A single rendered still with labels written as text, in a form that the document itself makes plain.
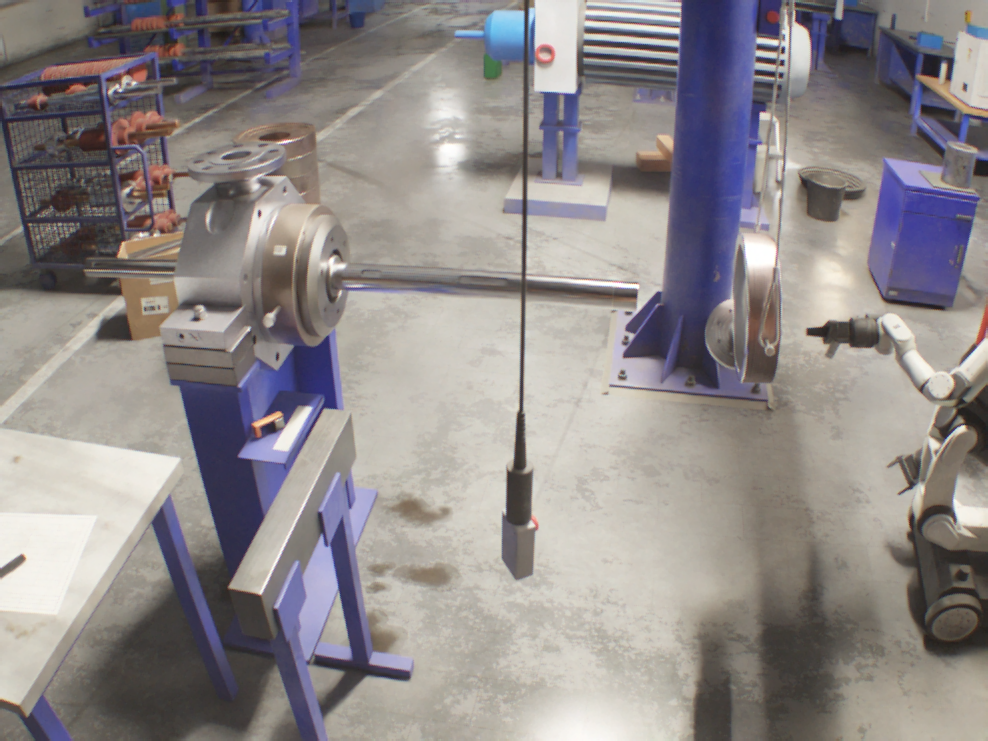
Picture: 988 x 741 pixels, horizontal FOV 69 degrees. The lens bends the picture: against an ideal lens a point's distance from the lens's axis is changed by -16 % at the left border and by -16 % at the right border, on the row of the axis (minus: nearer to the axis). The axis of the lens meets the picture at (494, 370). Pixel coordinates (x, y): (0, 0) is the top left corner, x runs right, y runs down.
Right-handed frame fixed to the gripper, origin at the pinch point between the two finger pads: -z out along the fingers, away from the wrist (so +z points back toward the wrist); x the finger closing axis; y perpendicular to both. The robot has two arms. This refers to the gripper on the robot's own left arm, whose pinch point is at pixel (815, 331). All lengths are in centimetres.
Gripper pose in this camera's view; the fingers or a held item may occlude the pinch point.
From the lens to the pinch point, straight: 242.8
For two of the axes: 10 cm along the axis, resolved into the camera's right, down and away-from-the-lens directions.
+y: -0.4, 9.9, -1.6
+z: 9.8, 0.1, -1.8
